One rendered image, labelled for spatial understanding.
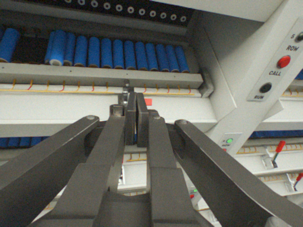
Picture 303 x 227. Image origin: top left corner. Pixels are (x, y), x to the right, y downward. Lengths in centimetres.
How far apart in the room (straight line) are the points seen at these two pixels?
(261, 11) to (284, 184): 77
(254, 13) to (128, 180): 38
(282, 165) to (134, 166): 45
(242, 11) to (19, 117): 31
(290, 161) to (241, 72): 46
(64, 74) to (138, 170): 27
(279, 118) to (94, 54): 37
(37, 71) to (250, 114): 35
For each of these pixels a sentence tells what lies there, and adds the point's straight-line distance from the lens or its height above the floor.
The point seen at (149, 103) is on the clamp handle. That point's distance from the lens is 20.
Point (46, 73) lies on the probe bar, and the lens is 29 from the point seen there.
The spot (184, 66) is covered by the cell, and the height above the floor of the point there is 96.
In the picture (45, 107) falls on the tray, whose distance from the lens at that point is 29.
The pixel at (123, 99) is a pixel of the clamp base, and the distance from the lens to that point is 26.
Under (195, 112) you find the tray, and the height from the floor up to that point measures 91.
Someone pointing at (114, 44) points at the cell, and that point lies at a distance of 34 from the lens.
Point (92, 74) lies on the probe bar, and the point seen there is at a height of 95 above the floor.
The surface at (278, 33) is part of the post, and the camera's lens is 29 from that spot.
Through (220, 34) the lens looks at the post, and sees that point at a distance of 36.
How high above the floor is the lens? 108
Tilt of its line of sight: 38 degrees down
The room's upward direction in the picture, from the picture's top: 14 degrees clockwise
